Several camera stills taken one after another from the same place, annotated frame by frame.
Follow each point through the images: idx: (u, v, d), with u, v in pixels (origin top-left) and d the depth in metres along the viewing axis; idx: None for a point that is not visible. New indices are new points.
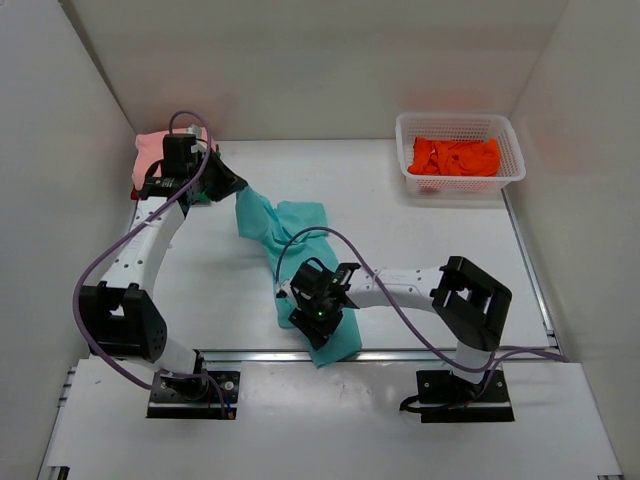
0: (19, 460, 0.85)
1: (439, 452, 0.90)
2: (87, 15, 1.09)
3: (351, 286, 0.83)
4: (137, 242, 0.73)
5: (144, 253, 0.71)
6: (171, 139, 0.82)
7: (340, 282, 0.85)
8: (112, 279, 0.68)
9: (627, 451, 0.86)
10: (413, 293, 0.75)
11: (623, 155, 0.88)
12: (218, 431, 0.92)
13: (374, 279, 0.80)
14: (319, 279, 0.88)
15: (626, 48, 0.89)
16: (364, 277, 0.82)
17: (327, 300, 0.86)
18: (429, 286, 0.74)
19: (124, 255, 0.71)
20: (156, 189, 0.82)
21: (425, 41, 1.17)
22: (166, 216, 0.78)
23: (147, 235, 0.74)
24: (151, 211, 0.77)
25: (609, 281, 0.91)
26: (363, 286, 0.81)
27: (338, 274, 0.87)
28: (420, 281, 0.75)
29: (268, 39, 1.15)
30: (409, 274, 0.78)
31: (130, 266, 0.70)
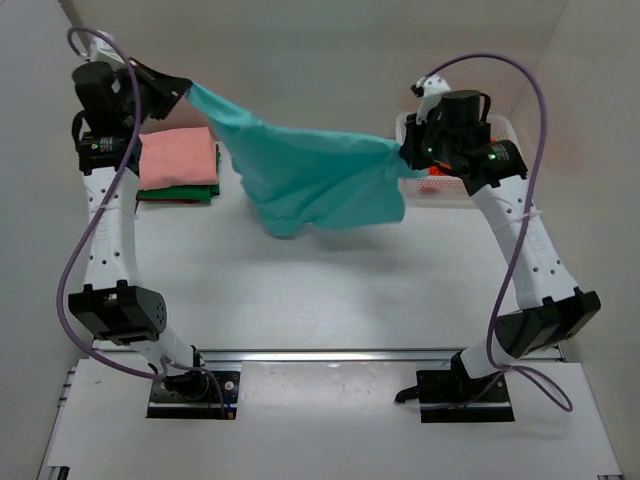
0: (21, 460, 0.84)
1: (439, 451, 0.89)
2: (88, 17, 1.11)
3: (499, 188, 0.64)
4: (105, 230, 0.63)
5: (118, 243, 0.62)
6: (85, 87, 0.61)
7: (489, 171, 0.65)
8: (96, 281, 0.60)
9: (629, 451, 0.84)
10: (532, 272, 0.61)
11: (622, 148, 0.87)
12: (217, 431, 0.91)
13: (520, 220, 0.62)
14: (465, 138, 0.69)
15: (622, 41, 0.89)
16: (518, 197, 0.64)
17: (444, 152, 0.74)
18: (548, 291, 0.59)
19: (96, 250, 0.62)
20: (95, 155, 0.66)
21: (422, 41, 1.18)
22: (122, 189, 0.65)
23: (114, 223, 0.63)
24: (102, 189, 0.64)
25: (610, 276, 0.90)
26: (505, 208, 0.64)
27: (500, 154, 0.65)
28: (553, 274, 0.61)
29: (266, 41, 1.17)
30: (550, 253, 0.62)
31: (108, 262, 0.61)
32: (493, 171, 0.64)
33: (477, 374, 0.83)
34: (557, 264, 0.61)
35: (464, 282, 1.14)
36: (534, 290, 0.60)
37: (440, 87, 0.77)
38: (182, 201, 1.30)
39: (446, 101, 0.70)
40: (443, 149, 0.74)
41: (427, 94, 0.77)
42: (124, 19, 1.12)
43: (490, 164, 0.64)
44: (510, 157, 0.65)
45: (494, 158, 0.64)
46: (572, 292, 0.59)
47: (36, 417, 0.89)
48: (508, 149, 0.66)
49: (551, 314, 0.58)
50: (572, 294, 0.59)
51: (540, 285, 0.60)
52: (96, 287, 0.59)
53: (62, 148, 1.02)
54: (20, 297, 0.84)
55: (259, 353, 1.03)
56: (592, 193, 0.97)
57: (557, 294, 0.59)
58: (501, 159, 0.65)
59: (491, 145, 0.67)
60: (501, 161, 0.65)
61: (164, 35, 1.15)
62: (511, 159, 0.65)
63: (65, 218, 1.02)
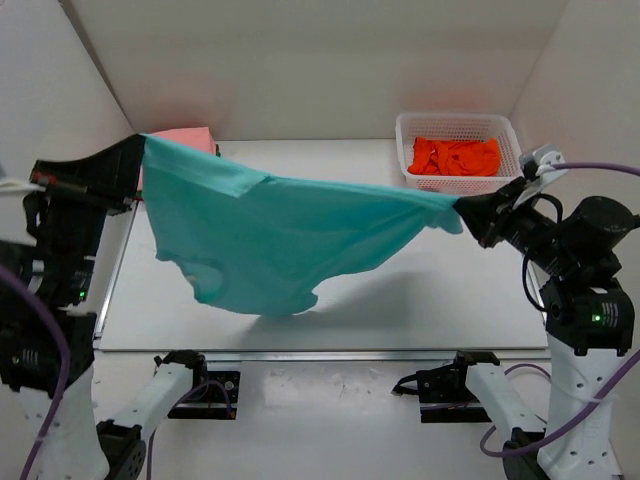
0: (22, 460, 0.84)
1: (439, 451, 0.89)
2: (87, 18, 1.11)
3: (582, 358, 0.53)
4: (50, 456, 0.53)
5: (67, 468, 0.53)
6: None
7: (588, 335, 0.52)
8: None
9: (629, 451, 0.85)
10: (569, 455, 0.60)
11: (621, 149, 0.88)
12: (218, 431, 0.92)
13: (585, 403, 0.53)
14: (581, 276, 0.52)
15: (623, 42, 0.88)
16: (598, 380, 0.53)
17: (549, 264, 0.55)
18: (572, 476, 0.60)
19: (44, 470, 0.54)
20: (22, 370, 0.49)
21: (423, 40, 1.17)
22: (63, 413, 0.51)
23: (57, 455, 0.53)
24: (40, 413, 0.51)
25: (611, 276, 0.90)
26: (576, 380, 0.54)
27: (606, 318, 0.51)
28: (589, 463, 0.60)
29: (266, 41, 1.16)
30: (600, 441, 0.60)
31: None
32: (592, 335, 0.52)
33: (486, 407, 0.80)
34: (599, 455, 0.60)
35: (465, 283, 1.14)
36: (561, 470, 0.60)
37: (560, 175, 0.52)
38: None
39: (584, 222, 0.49)
40: (542, 261, 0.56)
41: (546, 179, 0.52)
42: (123, 20, 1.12)
43: (591, 325, 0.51)
44: (617, 321, 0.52)
45: (600, 320, 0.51)
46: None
47: None
48: (623, 307, 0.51)
49: None
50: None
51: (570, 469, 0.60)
52: None
53: (62, 149, 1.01)
54: None
55: (259, 352, 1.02)
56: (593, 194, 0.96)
57: None
58: (606, 324, 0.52)
59: (603, 299, 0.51)
60: (604, 325, 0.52)
61: (164, 35, 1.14)
62: (617, 326, 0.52)
63: None
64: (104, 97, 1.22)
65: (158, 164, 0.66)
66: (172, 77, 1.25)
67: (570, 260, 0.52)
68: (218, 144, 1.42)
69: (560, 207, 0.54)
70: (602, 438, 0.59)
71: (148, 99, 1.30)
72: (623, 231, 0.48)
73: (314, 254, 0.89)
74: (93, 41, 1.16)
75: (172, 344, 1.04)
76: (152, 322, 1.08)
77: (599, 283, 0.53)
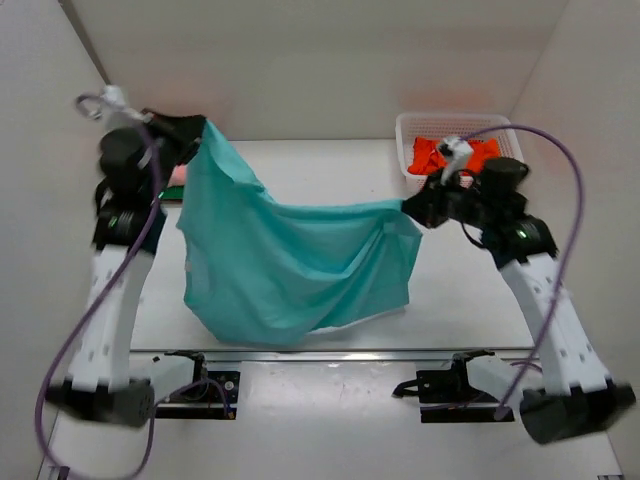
0: (21, 460, 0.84)
1: (439, 451, 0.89)
2: (87, 18, 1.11)
3: (529, 265, 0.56)
4: (99, 322, 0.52)
5: (110, 334, 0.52)
6: (110, 166, 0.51)
7: (521, 251, 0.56)
8: (77, 375, 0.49)
9: (629, 451, 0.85)
10: (561, 357, 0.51)
11: (621, 149, 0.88)
12: (217, 431, 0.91)
13: (548, 300, 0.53)
14: (503, 213, 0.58)
15: (623, 41, 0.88)
16: (546, 275, 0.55)
17: (476, 218, 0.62)
18: (575, 378, 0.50)
19: (85, 342, 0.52)
20: (110, 235, 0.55)
21: (423, 40, 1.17)
22: (129, 277, 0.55)
23: (110, 313, 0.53)
24: (110, 270, 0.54)
25: (611, 276, 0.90)
26: (532, 286, 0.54)
27: (530, 232, 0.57)
28: (583, 362, 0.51)
29: (266, 41, 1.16)
30: (581, 337, 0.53)
31: (93, 357, 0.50)
32: (525, 250, 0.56)
33: (481, 387, 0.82)
34: (586, 352, 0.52)
35: (464, 284, 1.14)
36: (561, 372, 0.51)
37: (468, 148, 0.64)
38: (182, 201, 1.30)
39: (482, 169, 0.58)
40: (472, 216, 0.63)
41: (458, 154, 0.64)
42: (123, 20, 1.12)
43: (519, 245, 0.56)
44: (541, 235, 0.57)
45: (524, 237, 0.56)
46: (604, 382, 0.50)
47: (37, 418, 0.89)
48: (541, 228, 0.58)
49: (582, 405, 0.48)
50: (603, 386, 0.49)
51: (568, 371, 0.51)
52: (73, 383, 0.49)
53: (62, 149, 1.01)
54: (20, 298, 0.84)
55: (259, 353, 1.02)
56: (593, 193, 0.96)
57: (588, 383, 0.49)
58: (533, 239, 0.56)
59: (523, 222, 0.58)
60: (533, 241, 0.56)
61: (164, 35, 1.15)
62: (543, 239, 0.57)
63: (66, 218, 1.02)
64: None
65: (207, 140, 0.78)
66: (172, 77, 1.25)
67: (489, 203, 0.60)
68: None
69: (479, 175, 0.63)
70: (582, 332, 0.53)
71: (148, 99, 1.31)
72: (519, 170, 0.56)
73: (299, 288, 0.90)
74: (93, 41, 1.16)
75: (173, 343, 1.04)
76: (152, 322, 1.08)
77: (522, 216, 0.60)
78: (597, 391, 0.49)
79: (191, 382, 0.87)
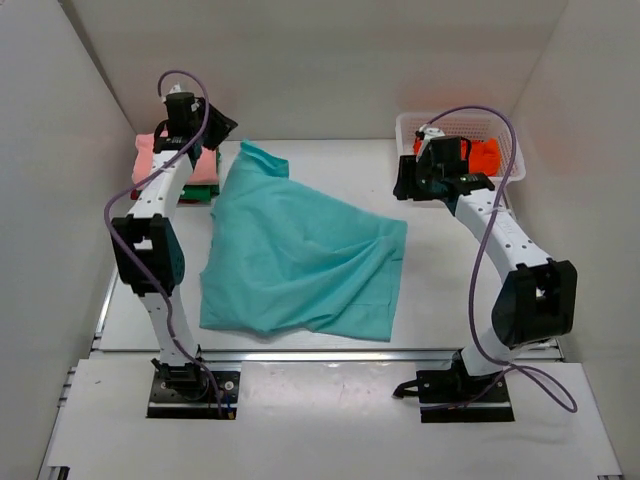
0: (21, 460, 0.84)
1: (440, 451, 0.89)
2: (88, 18, 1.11)
3: (471, 196, 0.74)
4: (157, 183, 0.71)
5: (164, 191, 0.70)
6: (172, 101, 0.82)
7: (461, 186, 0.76)
8: (137, 211, 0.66)
9: (629, 451, 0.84)
10: (508, 250, 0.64)
11: (622, 149, 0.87)
12: (217, 430, 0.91)
13: (491, 212, 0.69)
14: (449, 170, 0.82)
15: (625, 41, 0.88)
16: (486, 200, 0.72)
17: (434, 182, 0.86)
18: (522, 260, 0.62)
19: (145, 193, 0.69)
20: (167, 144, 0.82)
21: (424, 40, 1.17)
22: (178, 166, 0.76)
23: (164, 179, 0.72)
24: (164, 161, 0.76)
25: (612, 277, 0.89)
26: (476, 208, 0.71)
27: (470, 177, 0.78)
28: (525, 249, 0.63)
29: (266, 41, 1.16)
30: (522, 235, 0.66)
31: (152, 202, 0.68)
32: (465, 187, 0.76)
33: (481, 369, 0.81)
34: (528, 243, 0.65)
35: (464, 283, 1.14)
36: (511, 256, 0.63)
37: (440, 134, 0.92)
38: (182, 201, 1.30)
39: (432, 143, 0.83)
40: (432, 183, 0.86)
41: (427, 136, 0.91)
42: (124, 21, 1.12)
43: (461, 186, 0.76)
44: (478, 179, 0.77)
45: (464, 181, 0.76)
46: (545, 260, 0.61)
47: (37, 418, 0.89)
48: (480, 177, 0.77)
49: (526, 274, 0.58)
50: (544, 263, 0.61)
51: (515, 256, 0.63)
52: (136, 215, 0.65)
53: (62, 149, 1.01)
54: (20, 298, 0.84)
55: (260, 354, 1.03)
56: (593, 193, 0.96)
57: (530, 261, 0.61)
58: (470, 180, 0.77)
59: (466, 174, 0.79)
60: (470, 181, 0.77)
61: (164, 35, 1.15)
62: (479, 180, 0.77)
63: (66, 218, 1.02)
64: (105, 97, 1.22)
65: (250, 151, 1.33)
66: (173, 77, 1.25)
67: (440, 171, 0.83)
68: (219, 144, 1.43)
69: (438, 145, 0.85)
70: (520, 230, 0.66)
71: (149, 99, 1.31)
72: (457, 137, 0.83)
73: (299, 262, 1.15)
74: (94, 42, 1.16)
75: None
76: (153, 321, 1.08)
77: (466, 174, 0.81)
78: (541, 269, 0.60)
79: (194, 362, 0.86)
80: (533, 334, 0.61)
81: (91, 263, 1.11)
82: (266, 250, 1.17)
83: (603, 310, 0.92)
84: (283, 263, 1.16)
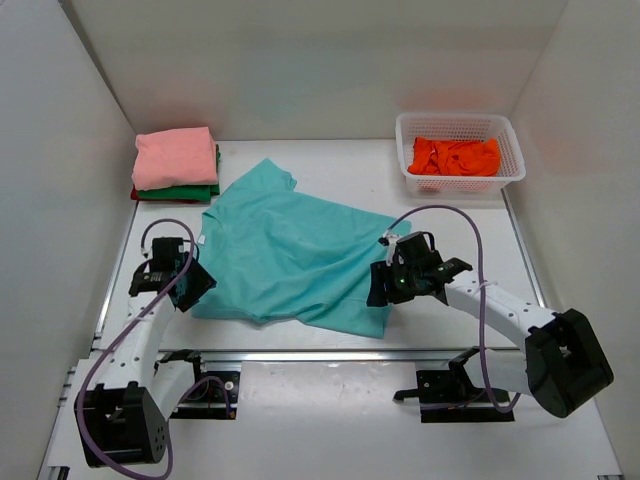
0: (22, 460, 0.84)
1: (439, 450, 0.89)
2: (87, 18, 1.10)
3: (455, 280, 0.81)
4: (133, 339, 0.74)
5: (139, 350, 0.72)
6: (161, 241, 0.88)
7: (444, 275, 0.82)
8: (109, 380, 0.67)
9: (629, 452, 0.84)
10: (513, 318, 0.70)
11: (623, 150, 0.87)
12: (217, 431, 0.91)
13: (478, 291, 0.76)
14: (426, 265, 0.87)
15: (626, 41, 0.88)
16: (471, 280, 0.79)
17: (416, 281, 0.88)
18: (532, 322, 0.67)
19: (119, 354, 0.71)
20: (145, 284, 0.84)
21: (424, 40, 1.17)
22: (158, 309, 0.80)
23: (142, 330, 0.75)
24: (142, 305, 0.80)
25: (612, 278, 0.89)
26: (465, 289, 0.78)
27: (446, 265, 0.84)
28: (527, 311, 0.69)
29: (266, 41, 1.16)
30: (518, 301, 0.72)
31: (126, 364, 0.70)
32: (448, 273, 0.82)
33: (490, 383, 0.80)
34: (528, 304, 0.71)
35: None
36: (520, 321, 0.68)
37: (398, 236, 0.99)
38: (182, 201, 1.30)
39: (400, 244, 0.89)
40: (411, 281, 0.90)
41: (391, 243, 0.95)
42: (123, 20, 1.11)
43: (444, 278, 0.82)
44: (455, 264, 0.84)
45: (443, 270, 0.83)
46: (551, 317, 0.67)
47: (38, 419, 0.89)
48: (456, 262, 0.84)
49: (543, 335, 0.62)
50: (552, 318, 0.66)
51: (524, 321, 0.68)
52: (107, 385, 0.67)
53: (62, 149, 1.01)
54: (20, 299, 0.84)
55: (260, 354, 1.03)
56: (594, 194, 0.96)
57: (540, 322, 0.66)
58: (448, 268, 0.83)
59: (442, 263, 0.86)
60: (448, 268, 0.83)
61: (164, 34, 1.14)
62: (456, 264, 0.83)
63: (66, 218, 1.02)
64: (104, 97, 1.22)
65: (264, 162, 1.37)
66: (172, 76, 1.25)
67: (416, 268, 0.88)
68: (218, 144, 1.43)
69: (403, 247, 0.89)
70: (516, 297, 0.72)
71: (148, 99, 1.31)
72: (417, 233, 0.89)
73: (296, 259, 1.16)
74: (93, 41, 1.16)
75: (173, 342, 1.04)
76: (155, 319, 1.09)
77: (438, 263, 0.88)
78: (552, 326, 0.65)
79: (192, 383, 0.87)
80: (582, 399, 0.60)
81: (91, 264, 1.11)
82: (264, 249, 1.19)
83: (603, 311, 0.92)
84: (279, 261, 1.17)
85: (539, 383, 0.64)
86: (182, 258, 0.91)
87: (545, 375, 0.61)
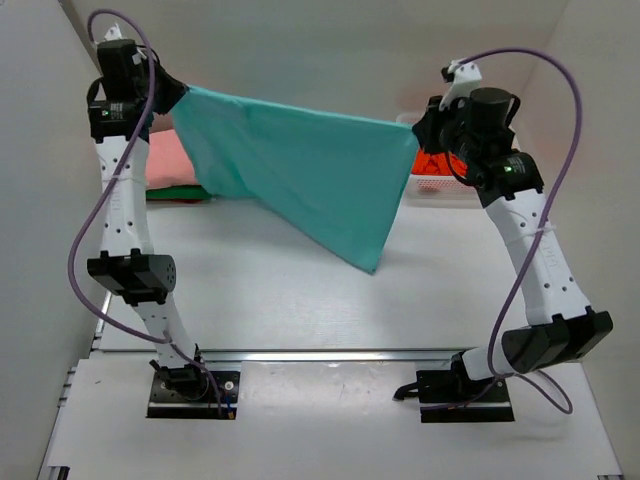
0: (21, 460, 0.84)
1: (439, 450, 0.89)
2: (88, 18, 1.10)
3: (515, 200, 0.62)
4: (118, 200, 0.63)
5: (130, 213, 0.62)
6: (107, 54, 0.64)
7: (505, 183, 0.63)
8: (111, 249, 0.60)
9: (630, 451, 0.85)
10: (543, 291, 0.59)
11: (623, 150, 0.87)
12: (218, 431, 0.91)
13: (532, 235, 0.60)
14: (487, 147, 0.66)
15: (626, 42, 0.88)
16: (532, 211, 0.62)
17: (462, 150, 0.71)
18: (560, 308, 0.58)
19: (109, 217, 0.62)
20: (105, 122, 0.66)
21: (425, 41, 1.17)
22: (134, 160, 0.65)
23: (126, 192, 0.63)
24: (115, 158, 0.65)
25: (612, 277, 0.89)
26: (519, 221, 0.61)
27: (517, 167, 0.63)
28: (564, 292, 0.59)
29: (267, 41, 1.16)
30: (562, 269, 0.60)
31: (121, 231, 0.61)
32: (510, 184, 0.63)
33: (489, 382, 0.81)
34: (569, 281, 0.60)
35: (465, 286, 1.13)
36: (546, 303, 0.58)
37: (474, 75, 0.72)
38: (182, 201, 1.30)
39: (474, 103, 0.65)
40: (461, 146, 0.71)
41: (455, 84, 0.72)
42: (123, 20, 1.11)
43: (507, 177, 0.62)
44: (525, 171, 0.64)
45: (512, 171, 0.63)
46: (582, 310, 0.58)
47: (37, 419, 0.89)
48: (527, 166, 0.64)
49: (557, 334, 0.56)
50: (582, 312, 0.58)
51: (552, 303, 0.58)
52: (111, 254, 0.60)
53: (62, 148, 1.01)
54: (20, 299, 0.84)
55: (260, 353, 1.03)
56: (593, 193, 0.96)
57: (568, 313, 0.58)
58: (516, 171, 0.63)
59: (509, 158, 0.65)
60: (517, 173, 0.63)
61: (165, 34, 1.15)
62: (527, 173, 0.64)
63: (66, 218, 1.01)
64: None
65: None
66: (172, 76, 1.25)
67: (477, 137, 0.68)
68: None
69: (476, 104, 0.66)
70: (562, 266, 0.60)
71: None
72: (503, 102, 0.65)
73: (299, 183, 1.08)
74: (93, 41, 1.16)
75: None
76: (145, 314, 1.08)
77: (506, 151, 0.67)
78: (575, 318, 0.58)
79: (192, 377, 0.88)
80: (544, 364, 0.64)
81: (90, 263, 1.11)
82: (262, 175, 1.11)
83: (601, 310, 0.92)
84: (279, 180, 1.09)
85: (517, 344, 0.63)
86: (143, 77, 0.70)
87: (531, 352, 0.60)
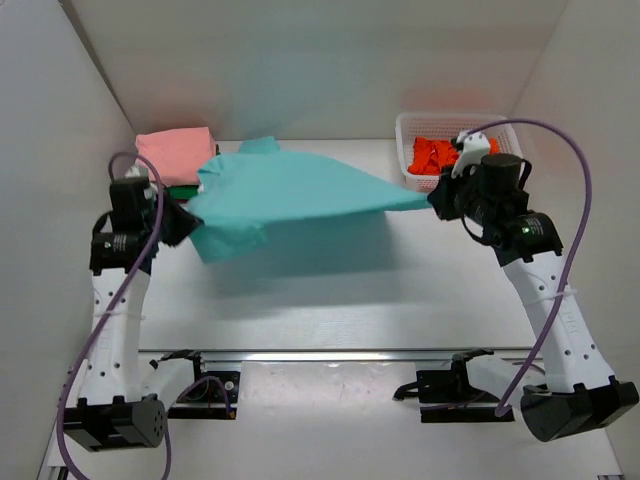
0: (21, 460, 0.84)
1: (439, 450, 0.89)
2: (87, 18, 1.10)
3: (533, 262, 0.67)
4: (106, 342, 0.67)
5: (118, 354, 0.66)
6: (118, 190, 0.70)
7: (523, 244, 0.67)
8: (91, 394, 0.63)
9: (630, 451, 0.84)
10: (564, 359, 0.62)
11: (623, 149, 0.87)
12: (218, 430, 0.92)
13: (551, 298, 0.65)
14: (502, 208, 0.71)
15: (626, 40, 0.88)
16: (551, 275, 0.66)
17: (478, 214, 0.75)
18: (582, 377, 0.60)
19: (95, 360, 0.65)
20: (108, 255, 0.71)
21: (424, 41, 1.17)
22: (130, 293, 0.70)
23: (116, 334, 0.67)
24: (110, 292, 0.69)
25: (612, 278, 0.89)
26: (538, 283, 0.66)
27: (534, 227, 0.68)
28: (586, 362, 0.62)
29: (266, 40, 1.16)
30: (584, 336, 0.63)
31: (106, 374, 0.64)
32: (527, 244, 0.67)
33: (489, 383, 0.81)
34: (590, 349, 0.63)
35: (465, 286, 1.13)
36: (568, 373, 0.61)
37: (483, 144, 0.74)
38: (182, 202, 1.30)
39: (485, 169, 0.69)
40: (476, 210, 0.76)
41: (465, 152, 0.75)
42: (122, 20, 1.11)
43: (523, 239, 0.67)
44: (542, 230, 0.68)
45: (528, 233, 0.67)
46: (606, 381, 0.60)
47: (37, 419, 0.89)
48: (545, 224, 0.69)
49: (584, 403, 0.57)
50: (605, 383, 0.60)
51: (573, 369, 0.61)
52: (90, 402, 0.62)
53: (61, 148, 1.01)
54: (20, 299, 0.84)
55: (259, 354, 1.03)
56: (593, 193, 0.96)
57: (590, 382, 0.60)
58: (534, 232, 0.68)
59: (526, 219, 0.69)
60: (535, 234, 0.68)
61: (164, 34, 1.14)
62: (545, 234, 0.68)
63: (66, 218, 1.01)
64: (104, 96, 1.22)
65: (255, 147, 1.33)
66: (172, 76, 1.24)
67: (491, 201, 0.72)
68: (218, 144, 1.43)
69: (489, 170, 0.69)
70: (583, 334, 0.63)
71: (148, 99, 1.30)
72: (516, 165, 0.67)
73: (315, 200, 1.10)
74: (93, 41, 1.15)
75: (173, 343, 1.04)
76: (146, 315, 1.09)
77: (521, 213, 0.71)
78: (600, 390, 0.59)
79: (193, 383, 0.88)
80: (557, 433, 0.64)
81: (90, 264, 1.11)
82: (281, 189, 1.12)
83: (601, 310, 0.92)
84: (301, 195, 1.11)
85: (537, 409, 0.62)
86: (151, 207, 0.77)
87: (554, 421, 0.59)
